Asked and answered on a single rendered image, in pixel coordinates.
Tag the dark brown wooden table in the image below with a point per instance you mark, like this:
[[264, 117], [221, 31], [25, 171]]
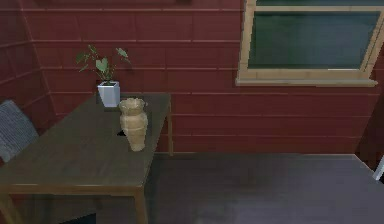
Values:
[[76, 156]]

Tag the green house plant white pot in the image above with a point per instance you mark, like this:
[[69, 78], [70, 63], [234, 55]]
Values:
[[109, 93]]

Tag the white furniture edge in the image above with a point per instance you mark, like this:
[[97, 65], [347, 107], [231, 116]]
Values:
[[379, 171]]

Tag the beige ribbed vase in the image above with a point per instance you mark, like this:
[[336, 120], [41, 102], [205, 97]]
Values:
[[134, 125]]

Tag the wooden framed window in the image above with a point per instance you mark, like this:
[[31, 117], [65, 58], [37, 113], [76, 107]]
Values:
[[310, 40]]

